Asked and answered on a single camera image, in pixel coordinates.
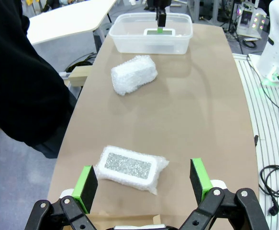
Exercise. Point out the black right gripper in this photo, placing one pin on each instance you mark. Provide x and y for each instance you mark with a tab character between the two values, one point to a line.
159	3

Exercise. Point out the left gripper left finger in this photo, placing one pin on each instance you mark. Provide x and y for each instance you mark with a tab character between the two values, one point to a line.
86	191

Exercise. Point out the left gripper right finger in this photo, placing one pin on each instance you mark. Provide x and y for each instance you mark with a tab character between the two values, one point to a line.
200	184

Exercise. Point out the white digital alarm clock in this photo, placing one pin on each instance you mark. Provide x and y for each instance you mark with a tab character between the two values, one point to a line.
169	32

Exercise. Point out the bulky bubble-wrapped clock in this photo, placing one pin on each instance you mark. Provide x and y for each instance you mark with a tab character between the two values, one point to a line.
134	74

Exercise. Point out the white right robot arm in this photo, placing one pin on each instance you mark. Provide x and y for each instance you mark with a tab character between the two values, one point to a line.
275	48

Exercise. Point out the clear plastic container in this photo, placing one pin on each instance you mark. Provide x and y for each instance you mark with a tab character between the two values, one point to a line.
129	40

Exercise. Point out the brown cardboard box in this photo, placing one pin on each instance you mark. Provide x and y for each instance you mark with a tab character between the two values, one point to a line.
129	219

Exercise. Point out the small black table clamp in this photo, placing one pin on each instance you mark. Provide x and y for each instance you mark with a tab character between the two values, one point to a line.
256	141

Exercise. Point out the white slotted mounting platform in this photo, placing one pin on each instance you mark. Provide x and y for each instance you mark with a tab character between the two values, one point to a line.
261	143

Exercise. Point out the white machine with coloured lights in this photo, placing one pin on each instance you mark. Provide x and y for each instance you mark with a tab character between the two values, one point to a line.
245	19

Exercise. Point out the white side table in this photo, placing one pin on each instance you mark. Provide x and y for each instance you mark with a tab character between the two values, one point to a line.
65	21

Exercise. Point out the small brown cardboard carton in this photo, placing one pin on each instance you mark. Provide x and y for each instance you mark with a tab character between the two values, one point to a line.
79	76

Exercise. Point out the person in black shirt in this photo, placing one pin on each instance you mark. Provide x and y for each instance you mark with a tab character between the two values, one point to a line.
22	83

